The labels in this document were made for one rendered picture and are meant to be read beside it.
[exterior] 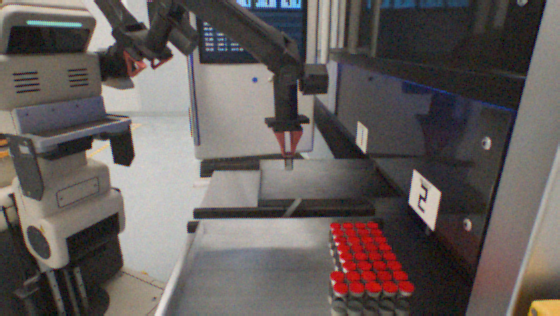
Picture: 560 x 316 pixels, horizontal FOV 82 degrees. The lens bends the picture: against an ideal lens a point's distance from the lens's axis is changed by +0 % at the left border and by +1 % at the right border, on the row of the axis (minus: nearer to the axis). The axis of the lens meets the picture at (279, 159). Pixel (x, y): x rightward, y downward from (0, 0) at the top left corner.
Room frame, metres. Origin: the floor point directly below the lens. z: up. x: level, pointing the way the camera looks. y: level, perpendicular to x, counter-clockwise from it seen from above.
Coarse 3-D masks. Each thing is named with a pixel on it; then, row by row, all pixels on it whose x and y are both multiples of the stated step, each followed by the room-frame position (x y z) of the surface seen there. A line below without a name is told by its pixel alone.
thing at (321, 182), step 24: (264, 168) 0.90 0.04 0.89; (312, 168) 0.90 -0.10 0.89; (336, 168) 0.90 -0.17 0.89; (360, 168) 0.90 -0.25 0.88; (264, 192) 0.74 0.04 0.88; (288, 192) 0.74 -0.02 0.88; (312, 192) 0.74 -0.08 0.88; (336, 192) 0.74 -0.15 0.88; (360, 192) 0.74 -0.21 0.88; (384, 192) 0.74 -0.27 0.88
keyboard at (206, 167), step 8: (216, 160) 1.13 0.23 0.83; (224, 160) 1.13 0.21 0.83; (232, 160) 1.13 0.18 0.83; (240, 160) 1.13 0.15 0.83; (248, 160) 1.13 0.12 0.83; (256, 160) 1.13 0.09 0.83; (200, 168) 1.08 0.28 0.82; (208, 168) 1.05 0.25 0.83; (200, 176) 1.02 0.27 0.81; (208, 176) 1.02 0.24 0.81
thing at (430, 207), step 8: (416, 176) 0.47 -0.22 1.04; (416, 184) 0.46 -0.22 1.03; (424, 184) 0.44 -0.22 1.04; (416, 192) 0.46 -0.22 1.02; (424, 192) 0.44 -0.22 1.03; (432, 192) 0.41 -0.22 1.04; (440, 192) 0.40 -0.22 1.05; (416, 200) 0.46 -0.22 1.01; (432, 200) 0.41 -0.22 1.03; (416, 208) 0.45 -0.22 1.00; (424, 208) 0.43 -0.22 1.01; (432, 208) 0.41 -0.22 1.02; (424, 216) 0.42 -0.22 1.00; (432, 216) 0.40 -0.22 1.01; (432, 224) 0.40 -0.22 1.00
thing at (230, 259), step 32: (224, 224) 0.55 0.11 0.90; (256, 224) 0.56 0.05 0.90; (288, 224) 0.56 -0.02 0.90; (320, 224) 0.56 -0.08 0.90; (192, 256) 0.46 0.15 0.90; (224, 256) 0.48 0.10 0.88; (256, 256) 0.48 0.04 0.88; (288, 256) 0.48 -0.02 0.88; (320, 256) 0.48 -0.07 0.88; (192, 288) 0.40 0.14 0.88; (224, 288) 0.40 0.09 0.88; (256, 288) 0.40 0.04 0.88; (288, 288) 0.40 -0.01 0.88; (320, 288) 0.40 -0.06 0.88
